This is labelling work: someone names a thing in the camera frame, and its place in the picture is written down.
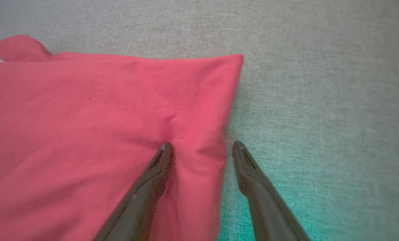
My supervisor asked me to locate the large grey sofa seat cushion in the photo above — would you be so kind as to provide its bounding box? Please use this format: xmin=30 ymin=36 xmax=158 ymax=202
xmin=0 ymin=0 xmax=399 ymax=241

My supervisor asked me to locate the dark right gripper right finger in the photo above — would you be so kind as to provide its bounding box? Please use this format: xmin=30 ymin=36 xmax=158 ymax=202
xmin=232 ymin=140 xmax=312 ymax=241

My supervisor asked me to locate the red basketball jersey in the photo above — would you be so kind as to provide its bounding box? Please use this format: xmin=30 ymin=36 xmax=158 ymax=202
xmin=0 ymin=34 xmax=244 ymax=241

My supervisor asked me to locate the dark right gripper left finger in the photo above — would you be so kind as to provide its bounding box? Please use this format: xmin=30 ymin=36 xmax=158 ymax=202
xmin=93 ymin=142 xmax=175 ymax=241

